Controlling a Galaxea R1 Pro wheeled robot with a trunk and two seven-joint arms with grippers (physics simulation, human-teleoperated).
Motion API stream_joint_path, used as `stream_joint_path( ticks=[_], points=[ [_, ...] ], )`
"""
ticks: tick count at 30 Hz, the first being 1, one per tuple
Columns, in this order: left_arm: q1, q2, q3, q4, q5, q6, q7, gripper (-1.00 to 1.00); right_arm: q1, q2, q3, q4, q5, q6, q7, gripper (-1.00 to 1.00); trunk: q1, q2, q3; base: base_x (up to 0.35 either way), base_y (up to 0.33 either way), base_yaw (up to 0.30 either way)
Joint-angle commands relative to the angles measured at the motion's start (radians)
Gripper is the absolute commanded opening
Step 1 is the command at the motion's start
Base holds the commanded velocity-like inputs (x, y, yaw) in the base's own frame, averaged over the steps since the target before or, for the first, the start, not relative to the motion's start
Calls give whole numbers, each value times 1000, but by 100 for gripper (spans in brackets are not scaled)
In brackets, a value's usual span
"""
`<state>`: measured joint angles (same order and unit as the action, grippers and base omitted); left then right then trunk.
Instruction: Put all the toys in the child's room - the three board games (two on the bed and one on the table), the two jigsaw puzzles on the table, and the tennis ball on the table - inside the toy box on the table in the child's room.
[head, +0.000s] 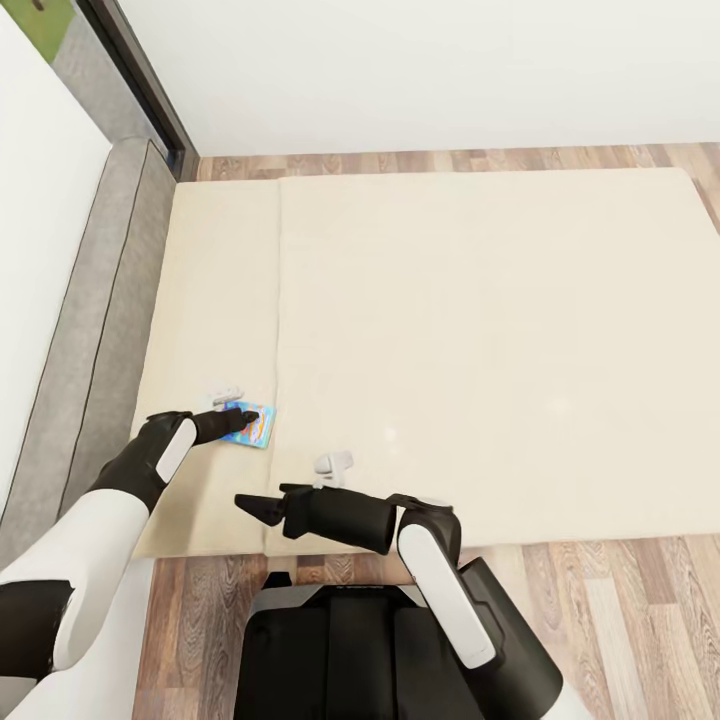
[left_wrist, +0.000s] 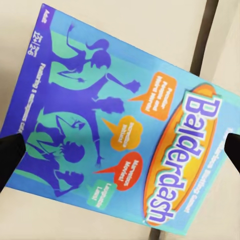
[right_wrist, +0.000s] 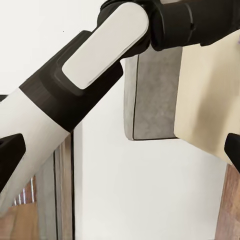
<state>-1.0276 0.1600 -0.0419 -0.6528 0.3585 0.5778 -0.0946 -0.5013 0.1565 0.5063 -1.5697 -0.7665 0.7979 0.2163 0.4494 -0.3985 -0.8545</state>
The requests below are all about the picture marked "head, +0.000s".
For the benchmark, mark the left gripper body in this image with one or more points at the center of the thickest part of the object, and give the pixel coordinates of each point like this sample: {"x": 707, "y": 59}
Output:
{"x": 225, "y": 422}

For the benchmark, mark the door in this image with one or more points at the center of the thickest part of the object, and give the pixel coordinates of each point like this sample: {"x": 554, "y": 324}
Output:
{"x": 94, "y": 51}

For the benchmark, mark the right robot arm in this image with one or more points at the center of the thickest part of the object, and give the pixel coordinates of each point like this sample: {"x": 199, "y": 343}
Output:
{"x": 505, "y": 666}

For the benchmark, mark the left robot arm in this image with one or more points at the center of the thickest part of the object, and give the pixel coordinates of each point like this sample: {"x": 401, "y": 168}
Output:
{"x": 55, "y": 598}

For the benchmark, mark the board game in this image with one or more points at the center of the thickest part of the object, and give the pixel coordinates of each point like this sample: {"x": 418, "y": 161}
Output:
{"x": 256, "y": 433}

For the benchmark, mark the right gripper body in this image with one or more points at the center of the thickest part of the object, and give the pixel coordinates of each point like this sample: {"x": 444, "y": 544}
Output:
{"x": 325, "y": 511}

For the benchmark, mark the bed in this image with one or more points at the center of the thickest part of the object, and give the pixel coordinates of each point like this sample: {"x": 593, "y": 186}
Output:
{"x": 541, "y": 349}

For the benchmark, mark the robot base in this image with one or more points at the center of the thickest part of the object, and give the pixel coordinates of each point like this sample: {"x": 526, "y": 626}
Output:
{"x": 359, "y": 652}

